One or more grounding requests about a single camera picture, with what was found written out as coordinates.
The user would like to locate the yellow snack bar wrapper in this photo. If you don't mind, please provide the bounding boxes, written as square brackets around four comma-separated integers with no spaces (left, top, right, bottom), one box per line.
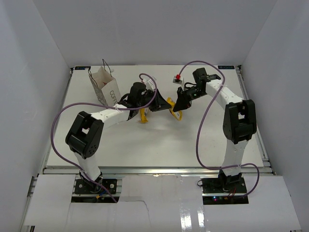
[139,108,149,123]

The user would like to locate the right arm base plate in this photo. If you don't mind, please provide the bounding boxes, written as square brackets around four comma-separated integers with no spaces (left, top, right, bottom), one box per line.
[197,177,249,205]

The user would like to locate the white coffee paper bag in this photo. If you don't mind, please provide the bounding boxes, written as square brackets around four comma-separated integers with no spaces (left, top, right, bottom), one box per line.
[88,59,121,106]

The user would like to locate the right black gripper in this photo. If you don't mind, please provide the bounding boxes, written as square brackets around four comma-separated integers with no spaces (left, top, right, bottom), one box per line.
[173,86,206,112]

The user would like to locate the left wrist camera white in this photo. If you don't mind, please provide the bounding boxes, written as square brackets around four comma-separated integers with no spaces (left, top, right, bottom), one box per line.
[142,77,156,91]

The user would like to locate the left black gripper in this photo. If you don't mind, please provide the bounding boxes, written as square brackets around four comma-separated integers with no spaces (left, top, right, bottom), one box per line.
[137,89,171,112]

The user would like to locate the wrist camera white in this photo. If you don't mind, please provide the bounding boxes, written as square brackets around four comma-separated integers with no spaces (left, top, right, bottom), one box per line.
[142,77,156,91]
[172,74,184,85]

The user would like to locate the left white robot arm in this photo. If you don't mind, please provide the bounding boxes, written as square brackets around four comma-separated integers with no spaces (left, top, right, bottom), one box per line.
[65,82,172,193]

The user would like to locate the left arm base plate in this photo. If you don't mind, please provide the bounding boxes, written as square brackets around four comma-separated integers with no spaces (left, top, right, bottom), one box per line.
[74,179,117,194]

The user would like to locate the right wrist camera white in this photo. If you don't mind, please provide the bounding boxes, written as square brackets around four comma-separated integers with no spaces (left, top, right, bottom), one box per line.
[172,74,184,85]

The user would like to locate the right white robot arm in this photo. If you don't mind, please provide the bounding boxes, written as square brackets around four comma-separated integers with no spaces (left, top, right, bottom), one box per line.
[173,68,257,193]

